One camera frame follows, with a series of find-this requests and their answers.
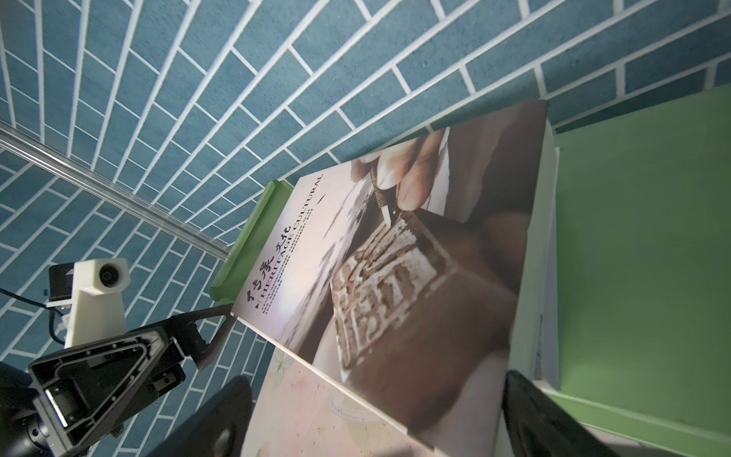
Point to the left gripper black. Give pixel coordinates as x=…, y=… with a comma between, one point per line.
x=108, y=388

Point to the white Loewe Foundation book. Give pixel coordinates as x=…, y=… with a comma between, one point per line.
x=547, y=365

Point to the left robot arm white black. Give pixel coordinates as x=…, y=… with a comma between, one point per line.
x=199, y=335

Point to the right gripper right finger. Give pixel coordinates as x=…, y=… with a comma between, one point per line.
x=539, y=427

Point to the green two-tier shelf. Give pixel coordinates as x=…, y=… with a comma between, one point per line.
x=643, y=240

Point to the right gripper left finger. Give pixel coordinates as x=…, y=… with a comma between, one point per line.
x=219, y=428

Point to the white-backed heritage culture book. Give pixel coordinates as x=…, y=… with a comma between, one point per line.
x=412, y=277

